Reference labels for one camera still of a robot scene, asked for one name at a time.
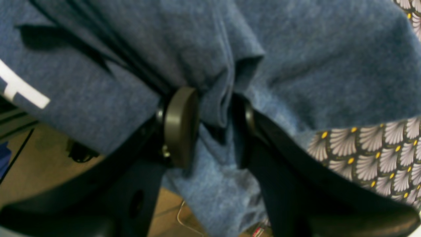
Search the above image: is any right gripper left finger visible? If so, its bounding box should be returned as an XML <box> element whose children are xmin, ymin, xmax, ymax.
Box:
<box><xmin>1</xmin><ymin>87</ymin><xmax>199</xmax><ymax>237</ymax></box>

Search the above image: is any blue T-shirt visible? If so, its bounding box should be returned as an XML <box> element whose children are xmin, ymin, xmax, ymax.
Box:
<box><xmin>0</xmin><ymin>0</ymin><xmax>421</xmax><ymax>237</ymax></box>

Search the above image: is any white cable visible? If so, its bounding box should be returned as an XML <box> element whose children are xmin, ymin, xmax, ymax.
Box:
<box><xmin>177</xmin><ymin>201</ymin><xmax>204</xmax><ymax>237</ymax></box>

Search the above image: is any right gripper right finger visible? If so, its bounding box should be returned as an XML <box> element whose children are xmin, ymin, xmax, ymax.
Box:
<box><xmin>232</xmin><ymin>94</ymin><xmax>420</xmax><ymax>237</ymax></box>

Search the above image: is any fan-patterned table cloth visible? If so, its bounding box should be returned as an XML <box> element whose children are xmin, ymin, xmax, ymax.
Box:
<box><xmin>297</xmin><ymin>0</ymin><xmax>420</xmax><ymax>207</ymax></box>

